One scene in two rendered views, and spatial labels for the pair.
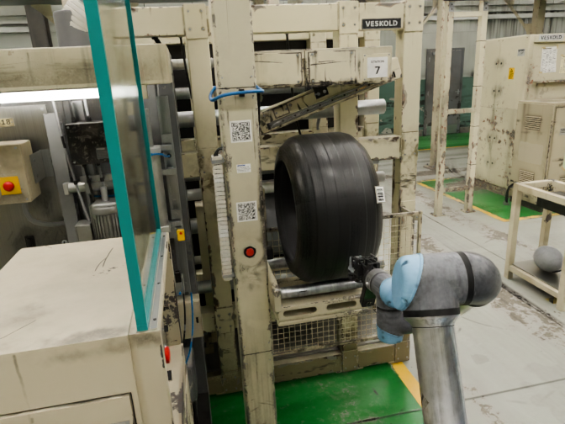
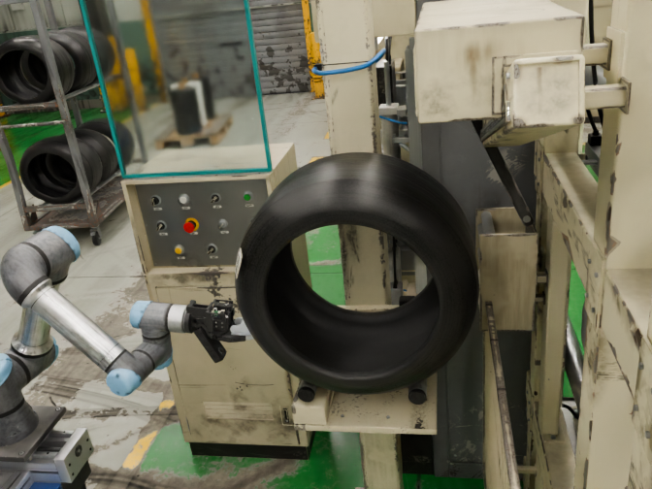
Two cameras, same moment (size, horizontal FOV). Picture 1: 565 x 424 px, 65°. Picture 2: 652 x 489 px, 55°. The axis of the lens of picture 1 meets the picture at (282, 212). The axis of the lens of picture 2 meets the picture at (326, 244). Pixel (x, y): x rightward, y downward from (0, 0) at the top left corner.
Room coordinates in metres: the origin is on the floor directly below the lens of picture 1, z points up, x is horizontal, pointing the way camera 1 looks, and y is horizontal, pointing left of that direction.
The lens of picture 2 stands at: (2.19, -1.46, 1.88)
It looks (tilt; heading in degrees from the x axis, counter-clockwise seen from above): 24 degrees down; 113
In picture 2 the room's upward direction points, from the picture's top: 6 degrees counter-clockwise
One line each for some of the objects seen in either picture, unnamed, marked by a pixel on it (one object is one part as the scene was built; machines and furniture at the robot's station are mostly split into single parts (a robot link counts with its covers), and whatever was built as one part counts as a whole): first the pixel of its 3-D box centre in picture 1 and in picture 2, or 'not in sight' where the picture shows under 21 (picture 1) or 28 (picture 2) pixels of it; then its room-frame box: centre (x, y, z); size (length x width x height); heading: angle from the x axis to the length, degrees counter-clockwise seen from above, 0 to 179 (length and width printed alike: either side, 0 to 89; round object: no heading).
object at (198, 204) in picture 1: (208, 270); not in sight; (2.42, 0.46, 0.61); 0.33 x 0.06 x 0.86; 11
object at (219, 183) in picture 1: (223, 219); not in sight; (1.58, 0.22, 1.19); 0.05 x 0.04 x 0.48; 11
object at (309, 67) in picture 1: (314, 68); (482, 48); (2.01, -0.17, 1.71); 0.61 x 0.25 x 0.15; 101
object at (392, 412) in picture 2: (311, 294); (370, 385); (1.70, -0.10, 0.80); 0.37 x 0.36 x 0.02; 11
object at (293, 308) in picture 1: (320, 302); (320, 374); (1.56, -0.13, 0.84); 0.36 x 0.09 x 0.06; 101
